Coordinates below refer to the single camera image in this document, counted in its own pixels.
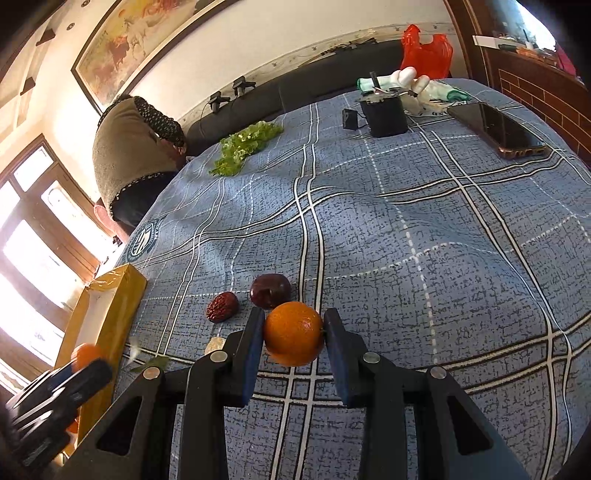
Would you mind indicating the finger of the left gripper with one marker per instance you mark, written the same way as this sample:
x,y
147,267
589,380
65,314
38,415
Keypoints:
x,y
56,395
37,436

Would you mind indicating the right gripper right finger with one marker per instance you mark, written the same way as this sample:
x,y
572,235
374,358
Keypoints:
x,y
454,438

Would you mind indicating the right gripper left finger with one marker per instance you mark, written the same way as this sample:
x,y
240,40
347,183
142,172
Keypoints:
x,y
133,438

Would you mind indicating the small orange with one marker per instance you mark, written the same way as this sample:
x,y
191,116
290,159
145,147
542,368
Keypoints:
x,y
84,354

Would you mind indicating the red jujube date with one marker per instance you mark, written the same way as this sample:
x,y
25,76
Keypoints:
x,y
222,307

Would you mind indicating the large orange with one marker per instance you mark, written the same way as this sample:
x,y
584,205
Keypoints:
x,y
294,334

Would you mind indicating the dark red plum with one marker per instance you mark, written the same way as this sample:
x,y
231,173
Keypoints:
x,y
270,290

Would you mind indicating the green leaf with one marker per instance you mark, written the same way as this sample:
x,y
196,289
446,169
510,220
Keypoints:
x,y
159,362

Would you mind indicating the yellow cardboard tray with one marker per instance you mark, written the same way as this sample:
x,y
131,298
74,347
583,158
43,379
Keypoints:
x,y
103,315

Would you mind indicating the wooden glass door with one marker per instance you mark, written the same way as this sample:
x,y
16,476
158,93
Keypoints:
x,y
52,246

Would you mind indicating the blue plaid tablecloth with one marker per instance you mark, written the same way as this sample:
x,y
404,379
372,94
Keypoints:
x,y
431,247

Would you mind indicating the green lettuce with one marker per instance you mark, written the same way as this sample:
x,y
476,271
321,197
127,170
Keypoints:
x,y
239,146

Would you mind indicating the person in beige vest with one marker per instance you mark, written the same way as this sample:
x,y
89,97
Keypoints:
x,y
137,151

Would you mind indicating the small black charger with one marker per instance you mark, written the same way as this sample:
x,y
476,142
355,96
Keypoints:
x,y
350,119

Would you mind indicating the black pen cup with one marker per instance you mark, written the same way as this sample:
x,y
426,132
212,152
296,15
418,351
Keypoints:
x,y
385,114

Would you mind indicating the black smartphone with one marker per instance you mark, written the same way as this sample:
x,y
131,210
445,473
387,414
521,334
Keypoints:
x,y
505,135

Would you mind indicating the white plastic bottles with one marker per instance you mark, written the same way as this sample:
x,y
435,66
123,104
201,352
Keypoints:
x,y
421,95

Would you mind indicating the black sofa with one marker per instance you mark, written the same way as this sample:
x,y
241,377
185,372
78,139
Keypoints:
x,y
324,78

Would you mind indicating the red plastic bag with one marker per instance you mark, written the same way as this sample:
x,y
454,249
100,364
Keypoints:
x,y
433,59

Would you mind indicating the wooden sideboard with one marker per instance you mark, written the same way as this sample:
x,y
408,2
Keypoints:
x,y
558,99

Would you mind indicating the framed painting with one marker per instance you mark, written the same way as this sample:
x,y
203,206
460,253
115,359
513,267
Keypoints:
x,y
129,39

